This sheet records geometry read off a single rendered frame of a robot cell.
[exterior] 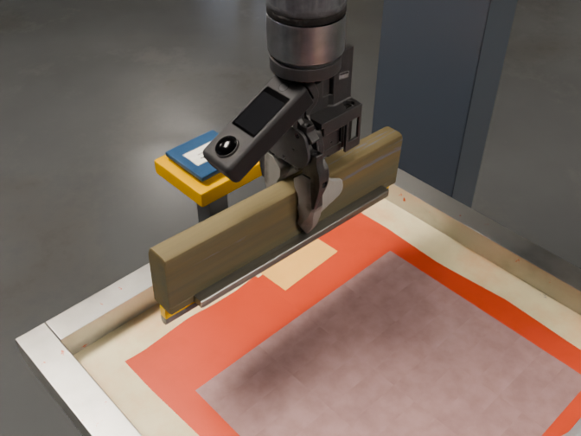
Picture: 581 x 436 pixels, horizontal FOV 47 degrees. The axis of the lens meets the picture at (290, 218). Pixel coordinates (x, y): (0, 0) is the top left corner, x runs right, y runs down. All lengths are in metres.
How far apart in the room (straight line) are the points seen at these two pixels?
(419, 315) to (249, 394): 0.24
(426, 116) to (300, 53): 0.64
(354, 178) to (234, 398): 0.29
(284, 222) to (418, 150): 0.59
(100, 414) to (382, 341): 0.34
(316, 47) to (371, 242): 0.40
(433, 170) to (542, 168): 1.63
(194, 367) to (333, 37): 0.41
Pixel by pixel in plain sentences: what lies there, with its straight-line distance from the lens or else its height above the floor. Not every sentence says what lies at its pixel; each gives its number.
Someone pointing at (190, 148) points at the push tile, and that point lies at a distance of 1.12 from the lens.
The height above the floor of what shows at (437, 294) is 0.96.
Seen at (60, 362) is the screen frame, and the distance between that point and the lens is 0.81.
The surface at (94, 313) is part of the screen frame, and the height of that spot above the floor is 0.99.
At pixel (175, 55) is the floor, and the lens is 3.61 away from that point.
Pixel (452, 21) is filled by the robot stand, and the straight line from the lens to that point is 1.16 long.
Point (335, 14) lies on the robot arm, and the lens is 0.63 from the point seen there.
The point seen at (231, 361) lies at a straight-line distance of 0.81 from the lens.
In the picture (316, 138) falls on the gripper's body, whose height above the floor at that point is 1.22.
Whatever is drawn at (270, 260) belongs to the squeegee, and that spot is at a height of 1.08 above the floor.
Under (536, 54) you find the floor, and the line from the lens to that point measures 3.80.
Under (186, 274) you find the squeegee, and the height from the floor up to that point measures 1.12.
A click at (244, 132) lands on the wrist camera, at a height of 1.24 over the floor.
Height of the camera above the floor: 1.60
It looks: 40 degrees down
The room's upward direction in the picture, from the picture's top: straight up
